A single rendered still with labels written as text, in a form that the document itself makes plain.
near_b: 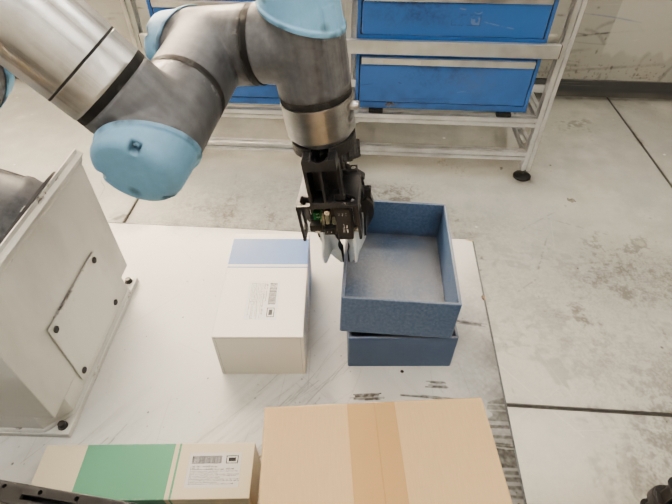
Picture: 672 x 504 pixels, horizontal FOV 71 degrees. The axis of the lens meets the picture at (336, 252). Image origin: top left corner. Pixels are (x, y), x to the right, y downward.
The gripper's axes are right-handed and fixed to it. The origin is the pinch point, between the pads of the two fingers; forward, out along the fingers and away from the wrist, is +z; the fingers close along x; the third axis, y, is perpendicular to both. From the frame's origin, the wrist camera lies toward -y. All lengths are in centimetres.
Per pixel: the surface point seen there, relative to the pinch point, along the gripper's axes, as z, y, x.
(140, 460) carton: 4.6, 28.3, -21.8
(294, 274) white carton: 3.4, 1.2, -8.0
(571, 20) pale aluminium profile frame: 23, -140, 69
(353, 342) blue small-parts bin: 7.6, 10.3, 0.9
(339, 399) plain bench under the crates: 13.4, 15.6, -1.3
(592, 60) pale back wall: 79, -229, 112
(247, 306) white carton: 2.7, 7.7, -13.5
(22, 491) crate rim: -12.4, 37.4, -19.8
